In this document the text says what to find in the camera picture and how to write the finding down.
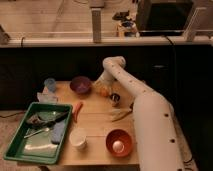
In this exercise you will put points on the orange bowl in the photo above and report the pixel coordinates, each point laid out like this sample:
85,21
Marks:
122,135

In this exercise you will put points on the small metal cup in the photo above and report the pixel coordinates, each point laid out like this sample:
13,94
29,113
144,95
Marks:
115,98

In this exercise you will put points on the clear plastic bag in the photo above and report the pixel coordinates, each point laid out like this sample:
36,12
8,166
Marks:
47,98

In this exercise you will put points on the black monitor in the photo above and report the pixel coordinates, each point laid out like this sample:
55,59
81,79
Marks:
157,15

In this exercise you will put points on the blue sponge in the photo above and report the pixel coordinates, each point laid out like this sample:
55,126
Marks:
57,132

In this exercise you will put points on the purple bowl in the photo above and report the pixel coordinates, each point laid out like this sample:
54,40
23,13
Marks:
80,84

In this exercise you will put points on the orange carrot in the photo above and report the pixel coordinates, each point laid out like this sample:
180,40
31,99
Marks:
77,110

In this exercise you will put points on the silver utensil in tray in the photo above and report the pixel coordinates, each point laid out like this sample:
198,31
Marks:
36,132

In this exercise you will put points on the white egg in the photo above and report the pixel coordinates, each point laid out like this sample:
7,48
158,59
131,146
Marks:
118,146

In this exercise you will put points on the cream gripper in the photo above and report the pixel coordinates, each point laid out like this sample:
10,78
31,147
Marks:
100,85

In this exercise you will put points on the wooden board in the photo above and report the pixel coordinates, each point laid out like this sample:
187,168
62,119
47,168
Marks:
94,118

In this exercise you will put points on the black spatula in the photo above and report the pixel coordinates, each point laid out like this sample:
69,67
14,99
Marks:
36,122

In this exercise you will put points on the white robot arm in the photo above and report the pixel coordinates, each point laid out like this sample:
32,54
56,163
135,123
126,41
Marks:
157,144

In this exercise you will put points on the blue plastic cup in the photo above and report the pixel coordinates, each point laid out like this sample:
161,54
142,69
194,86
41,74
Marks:
50,84

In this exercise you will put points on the green plastic tray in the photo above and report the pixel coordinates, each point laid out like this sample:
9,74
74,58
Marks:
40,135

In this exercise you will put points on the orange apple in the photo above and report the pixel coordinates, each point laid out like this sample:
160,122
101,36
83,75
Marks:
104,91

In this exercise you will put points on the white paper cup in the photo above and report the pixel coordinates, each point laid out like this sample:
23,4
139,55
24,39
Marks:
77,138

